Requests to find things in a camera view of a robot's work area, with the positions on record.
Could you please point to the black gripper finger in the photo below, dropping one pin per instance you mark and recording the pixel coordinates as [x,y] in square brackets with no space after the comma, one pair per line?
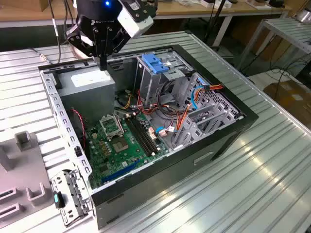
[98,43]
[108,43]

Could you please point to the grey metal disk bay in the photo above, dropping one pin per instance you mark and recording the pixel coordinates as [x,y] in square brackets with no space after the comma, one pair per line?
[194,128]

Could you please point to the blue plastic drive latch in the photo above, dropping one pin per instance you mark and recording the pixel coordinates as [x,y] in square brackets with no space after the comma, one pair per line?
[150,60]

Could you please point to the brown cardboard box on desk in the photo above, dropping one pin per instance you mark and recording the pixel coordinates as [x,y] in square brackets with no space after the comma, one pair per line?
[46,4]

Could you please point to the grey metal drive cage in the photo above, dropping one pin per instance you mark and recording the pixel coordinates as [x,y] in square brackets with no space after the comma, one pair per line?
[148,85]

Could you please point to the grey power supply unit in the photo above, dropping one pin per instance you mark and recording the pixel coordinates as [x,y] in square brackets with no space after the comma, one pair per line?
[87,102]

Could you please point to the black case fan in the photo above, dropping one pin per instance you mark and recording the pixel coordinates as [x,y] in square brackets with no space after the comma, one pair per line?
[78,128]

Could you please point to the long wooden desk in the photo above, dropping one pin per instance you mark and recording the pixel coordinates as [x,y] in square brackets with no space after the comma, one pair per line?
[194,11]

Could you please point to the black RAM slot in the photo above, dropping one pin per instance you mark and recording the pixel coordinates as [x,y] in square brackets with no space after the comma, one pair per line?
[138,136]
[148,136]
[141,136]
[145,136]

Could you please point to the CPU socket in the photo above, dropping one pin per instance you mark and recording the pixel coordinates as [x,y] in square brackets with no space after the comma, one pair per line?
[120,145]

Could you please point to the small white box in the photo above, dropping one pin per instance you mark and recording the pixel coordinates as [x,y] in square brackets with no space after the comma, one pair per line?
[206,3]

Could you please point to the green motherboard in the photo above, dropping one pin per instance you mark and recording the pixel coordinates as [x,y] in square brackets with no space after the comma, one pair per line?
[126,157]

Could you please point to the blue expansion slot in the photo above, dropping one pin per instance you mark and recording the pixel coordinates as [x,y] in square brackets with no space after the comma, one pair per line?
[121,171]

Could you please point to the black open PC case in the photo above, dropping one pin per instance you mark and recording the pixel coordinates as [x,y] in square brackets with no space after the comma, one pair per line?
[170,174]

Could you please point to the grey parts rack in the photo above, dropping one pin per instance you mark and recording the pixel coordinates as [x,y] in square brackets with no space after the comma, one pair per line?
[22,170]

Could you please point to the black latch with blue tab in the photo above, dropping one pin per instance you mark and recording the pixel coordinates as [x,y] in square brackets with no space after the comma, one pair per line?
[57,199]

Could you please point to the small black device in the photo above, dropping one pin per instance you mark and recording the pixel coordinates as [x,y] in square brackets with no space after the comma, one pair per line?
[277,3]

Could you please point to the large brown cardboard box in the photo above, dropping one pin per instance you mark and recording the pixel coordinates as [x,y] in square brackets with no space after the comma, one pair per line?
[291,97]

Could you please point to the silver metal drum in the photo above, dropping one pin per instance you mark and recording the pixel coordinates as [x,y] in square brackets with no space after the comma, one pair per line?
[305,15]

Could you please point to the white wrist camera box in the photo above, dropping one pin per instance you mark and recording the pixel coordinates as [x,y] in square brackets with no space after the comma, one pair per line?
[132,24]

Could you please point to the grey metal slot bracket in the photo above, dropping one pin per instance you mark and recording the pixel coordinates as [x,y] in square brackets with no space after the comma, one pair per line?
[73,180]

